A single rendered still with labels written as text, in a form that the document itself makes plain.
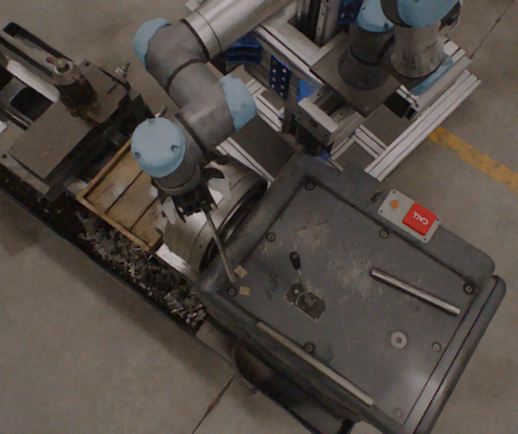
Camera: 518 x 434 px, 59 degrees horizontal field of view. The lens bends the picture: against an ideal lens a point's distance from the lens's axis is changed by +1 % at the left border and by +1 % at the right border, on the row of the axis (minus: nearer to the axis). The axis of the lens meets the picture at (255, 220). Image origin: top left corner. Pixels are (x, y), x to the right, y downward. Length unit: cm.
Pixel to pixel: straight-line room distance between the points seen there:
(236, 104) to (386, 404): 69
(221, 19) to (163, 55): 11
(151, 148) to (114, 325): 179
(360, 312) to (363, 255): 13
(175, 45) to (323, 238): 56
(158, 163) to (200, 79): 14
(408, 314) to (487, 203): 171
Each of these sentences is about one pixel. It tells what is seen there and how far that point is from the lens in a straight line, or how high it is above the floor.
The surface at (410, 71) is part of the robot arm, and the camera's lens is 117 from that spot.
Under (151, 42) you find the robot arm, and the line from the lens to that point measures 76.
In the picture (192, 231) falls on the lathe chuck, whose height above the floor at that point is 120.
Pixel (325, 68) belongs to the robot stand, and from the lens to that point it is 140.
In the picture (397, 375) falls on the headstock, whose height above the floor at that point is 125.
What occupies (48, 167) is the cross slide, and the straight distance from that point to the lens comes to 157.
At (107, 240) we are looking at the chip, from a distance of 184.
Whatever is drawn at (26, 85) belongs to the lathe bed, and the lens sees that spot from 192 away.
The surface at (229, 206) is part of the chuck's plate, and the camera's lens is 110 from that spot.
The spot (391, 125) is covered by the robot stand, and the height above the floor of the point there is 21.
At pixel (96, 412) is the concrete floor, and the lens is 238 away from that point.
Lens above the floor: 227
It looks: 72 degrees down
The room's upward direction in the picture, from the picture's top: 2 degrees clockwise
